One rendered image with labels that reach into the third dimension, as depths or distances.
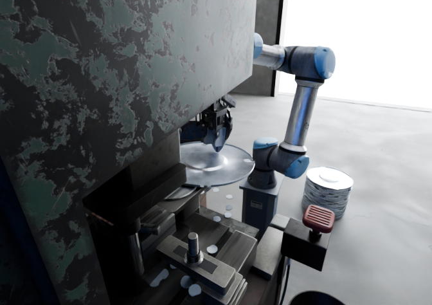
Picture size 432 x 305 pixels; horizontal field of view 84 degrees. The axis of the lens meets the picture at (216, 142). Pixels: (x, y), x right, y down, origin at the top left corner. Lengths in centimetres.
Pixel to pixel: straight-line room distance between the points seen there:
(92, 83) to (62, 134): 4
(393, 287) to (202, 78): 148
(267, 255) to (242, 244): 9
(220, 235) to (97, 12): 49
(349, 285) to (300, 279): 23
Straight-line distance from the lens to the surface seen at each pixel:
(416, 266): 179
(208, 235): 58
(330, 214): 60
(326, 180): 177
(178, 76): 25
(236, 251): 55
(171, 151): 45
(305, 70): 99
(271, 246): 66
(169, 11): 24
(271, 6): 519
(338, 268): 157
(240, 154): 76
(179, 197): 56
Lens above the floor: 111
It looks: 24 degrees down
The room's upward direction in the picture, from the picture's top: straight up
